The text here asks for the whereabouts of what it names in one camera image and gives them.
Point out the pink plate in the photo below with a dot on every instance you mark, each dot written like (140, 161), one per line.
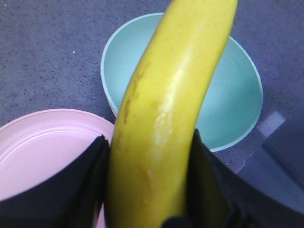
(35, 147)

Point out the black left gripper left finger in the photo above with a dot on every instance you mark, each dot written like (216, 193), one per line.
(70, 199)

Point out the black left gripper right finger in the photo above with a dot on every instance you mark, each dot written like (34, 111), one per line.
(218, 198)

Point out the yellow banana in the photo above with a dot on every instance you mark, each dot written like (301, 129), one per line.
(150, 148)

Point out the green bowl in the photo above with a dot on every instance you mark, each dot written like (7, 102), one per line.
(234, 99)

